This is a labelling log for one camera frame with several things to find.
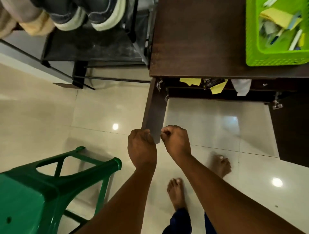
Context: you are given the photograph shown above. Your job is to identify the small dark packet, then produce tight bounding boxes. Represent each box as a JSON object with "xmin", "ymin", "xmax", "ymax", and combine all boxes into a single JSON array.
[{"xmin": 201, "ymin": 78, "xmax": 225, "ymax": 90}]

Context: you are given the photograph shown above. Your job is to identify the person's right foot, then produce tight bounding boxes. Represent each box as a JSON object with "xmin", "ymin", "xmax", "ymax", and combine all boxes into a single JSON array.
[{"xmin": 209, "ymin": 152, "xmax": 232, "ymax": 179}]

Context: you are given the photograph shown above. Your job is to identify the person's foot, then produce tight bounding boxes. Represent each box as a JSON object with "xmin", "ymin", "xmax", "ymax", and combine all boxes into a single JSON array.
[
  {"xmin": 166, "ymin": 178, "xmax": 188, "ymax": 212},
  {"xmin": 209, "ymin": 152, "xmax": 232, "ymax": 179}
]

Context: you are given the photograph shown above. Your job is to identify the person's left hand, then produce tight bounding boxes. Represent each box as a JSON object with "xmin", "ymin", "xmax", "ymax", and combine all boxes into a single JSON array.
[{"xmin": 127, "ymin": 129, "xmax": 158, "ymax": 172}]

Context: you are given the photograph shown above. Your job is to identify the black metal shoe rack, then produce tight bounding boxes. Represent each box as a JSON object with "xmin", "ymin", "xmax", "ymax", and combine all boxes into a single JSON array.
[{"xmin": 0, "ymin": 0, "xmax": 159, "ymax": 91}]

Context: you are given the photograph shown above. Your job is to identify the yellow sticky note pad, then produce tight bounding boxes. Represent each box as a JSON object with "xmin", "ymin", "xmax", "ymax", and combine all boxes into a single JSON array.
[{"xmin": 259, "ymin": 7, "xmax": 302, "ymax": 30}]

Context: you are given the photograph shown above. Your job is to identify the beige suede shoe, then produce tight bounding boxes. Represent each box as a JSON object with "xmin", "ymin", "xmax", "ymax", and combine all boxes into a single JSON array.
[
  {"xmin": 0, "ymin": 4, "xmax": 19, "ymax": 39},
  {"xmin": 7, "ymin": 0, "xmax": 56, "ymax": 37}
]

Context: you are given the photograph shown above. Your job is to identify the yellow square note sheet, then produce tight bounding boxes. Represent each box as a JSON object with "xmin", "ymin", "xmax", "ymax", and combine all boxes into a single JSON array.
[
  {"xmin": 179, "ymin": 78, "xmax": 201, "ymax": 86},
  {"xmin": 209, "ymin": 79, "xmax": 228, "ymax": 95}
]

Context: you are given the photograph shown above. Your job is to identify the green sneaker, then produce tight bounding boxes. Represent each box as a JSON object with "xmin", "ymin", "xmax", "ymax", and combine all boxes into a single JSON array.
[
  {"xmin": 36, "ymin": 0, "xmax": 88, "ymax": 31},
  {"xmin": 75, "ymin": 0, "xmax": 127, "ymax": 32}
]

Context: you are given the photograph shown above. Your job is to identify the green plastic stool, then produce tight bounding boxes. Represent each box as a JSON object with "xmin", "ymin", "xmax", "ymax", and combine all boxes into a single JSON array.
[{"xmin": 0, "ymin": 146, "xmax": 123, "ymax": 234}]

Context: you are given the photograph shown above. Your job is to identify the dark blue trousers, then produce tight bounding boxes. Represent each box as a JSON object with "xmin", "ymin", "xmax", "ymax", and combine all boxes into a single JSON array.
[{"xmin": 162, "ymin": 208, "xmax": 218, "ymax": 234}]

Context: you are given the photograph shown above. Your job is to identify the dark skirting strip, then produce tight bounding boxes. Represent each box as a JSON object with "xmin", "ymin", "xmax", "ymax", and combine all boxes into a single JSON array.
[{"xmin": 52, "ymin": 82, "xmax": 84, "ymax": 90}]

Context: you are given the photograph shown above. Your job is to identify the person's left forearm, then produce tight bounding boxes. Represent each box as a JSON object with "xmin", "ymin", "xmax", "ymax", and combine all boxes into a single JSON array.
[{"xmin": 76, "ymin": 166, "xmax": 157, "ymax": 234}]

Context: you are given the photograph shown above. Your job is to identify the green plastic basket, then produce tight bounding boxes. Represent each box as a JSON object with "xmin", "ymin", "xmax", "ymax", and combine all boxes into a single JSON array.
[{"xmin": 245, "ymin": 0, "xmax": 309, "ymax": 67}]

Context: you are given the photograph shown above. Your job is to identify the teal pen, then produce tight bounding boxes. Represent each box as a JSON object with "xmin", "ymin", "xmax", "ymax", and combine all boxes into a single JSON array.
[{"xmin": 288, "ymin": 11, "xmax": 302, "ymax": 30}]

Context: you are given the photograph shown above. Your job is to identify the person's right forearm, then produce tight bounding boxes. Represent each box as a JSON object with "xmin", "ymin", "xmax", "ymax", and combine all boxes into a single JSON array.
[{"xmin": 175, "ymin": 154, "xmax": 307, "ymax": 234}]

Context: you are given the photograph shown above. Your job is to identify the person's right hand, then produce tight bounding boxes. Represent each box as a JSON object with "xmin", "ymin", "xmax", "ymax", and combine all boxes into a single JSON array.
[{"xmin": 160, "ymin": 125, "xmax": 192, "ymax": 162}]

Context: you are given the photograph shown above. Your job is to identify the person's left foot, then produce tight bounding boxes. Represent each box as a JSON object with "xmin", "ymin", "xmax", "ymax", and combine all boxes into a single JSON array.
[{"xmin": 166, "ymin": 178, "xmax": 188, "ymax": 212}]

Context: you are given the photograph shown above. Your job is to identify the clear plastic bag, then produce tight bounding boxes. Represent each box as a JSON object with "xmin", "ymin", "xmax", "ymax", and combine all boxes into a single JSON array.
[{"xmin": 259, "ymin": 20, "xmax": 280, "ymax": 40}]

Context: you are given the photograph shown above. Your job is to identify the dark brown low bench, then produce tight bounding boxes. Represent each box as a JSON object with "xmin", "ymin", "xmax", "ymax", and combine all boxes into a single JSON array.
[{"xmin": 149, "ymin": 0, "xmax": 309, "ymax": 103}]

